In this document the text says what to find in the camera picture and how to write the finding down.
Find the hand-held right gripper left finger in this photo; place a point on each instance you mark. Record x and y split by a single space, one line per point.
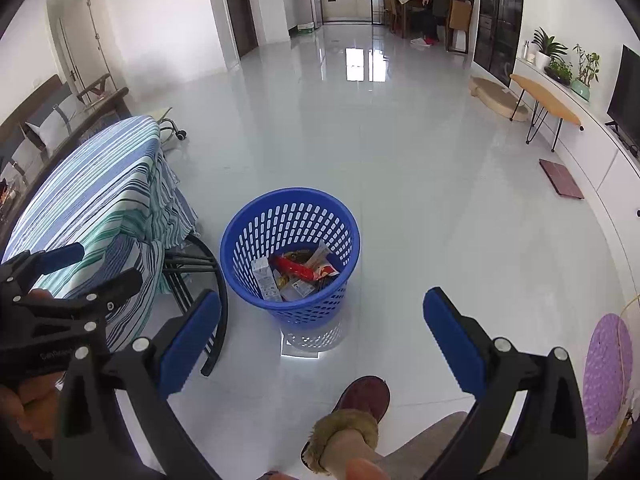
189 342

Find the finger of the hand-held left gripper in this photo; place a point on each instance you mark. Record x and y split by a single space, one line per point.
60 255
110 292

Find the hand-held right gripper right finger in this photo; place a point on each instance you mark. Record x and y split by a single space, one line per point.
456 345

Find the green white milk carton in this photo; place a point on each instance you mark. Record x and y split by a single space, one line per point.
265 277

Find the red white snack packet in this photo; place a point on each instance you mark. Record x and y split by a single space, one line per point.
297 269

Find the blue plastic basket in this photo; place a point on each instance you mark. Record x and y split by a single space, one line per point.
290 210

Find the person's left hand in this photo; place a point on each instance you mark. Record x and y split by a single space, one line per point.
25 407

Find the striped round tablecloth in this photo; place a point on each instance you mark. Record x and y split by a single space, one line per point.
90 195

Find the person's leg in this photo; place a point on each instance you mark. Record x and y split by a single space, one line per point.
425 445

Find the maroon furry slipper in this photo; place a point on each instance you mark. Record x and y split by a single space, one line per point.
362 400

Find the grey blue pillow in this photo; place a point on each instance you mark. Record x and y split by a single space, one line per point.
55 120

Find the dark wooden sofa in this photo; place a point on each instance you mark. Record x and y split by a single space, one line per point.
30 105

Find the purple round perforated pad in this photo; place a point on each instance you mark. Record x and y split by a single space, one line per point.
607 372

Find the dark wooden coffee table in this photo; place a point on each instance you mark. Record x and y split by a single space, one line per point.
115 105

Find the brown floor mat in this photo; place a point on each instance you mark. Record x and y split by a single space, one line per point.
562 180

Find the white door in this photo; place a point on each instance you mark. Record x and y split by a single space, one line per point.
82 40

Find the white tv cabinet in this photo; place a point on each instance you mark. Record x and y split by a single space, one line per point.
600 160

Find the wooden side table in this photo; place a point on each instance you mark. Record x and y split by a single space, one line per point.
545 97

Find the low green plant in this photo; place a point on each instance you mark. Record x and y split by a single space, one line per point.
560 72

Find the tall plant in green pot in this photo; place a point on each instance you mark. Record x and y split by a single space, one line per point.
584 80

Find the black television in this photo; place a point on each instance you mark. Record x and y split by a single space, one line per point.
625 95

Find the dark door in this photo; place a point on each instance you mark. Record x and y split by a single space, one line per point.
240 10

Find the leafy plant in white pot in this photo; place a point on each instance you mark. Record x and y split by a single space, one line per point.
547 47

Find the tan back dining chair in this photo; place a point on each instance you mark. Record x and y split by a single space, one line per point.
460 20

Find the dark glass cabinet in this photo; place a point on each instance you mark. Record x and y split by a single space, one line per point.
500 15

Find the dining table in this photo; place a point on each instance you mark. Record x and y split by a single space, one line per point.
402 2

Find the black metal table frame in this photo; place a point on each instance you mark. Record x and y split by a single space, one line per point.
220 300

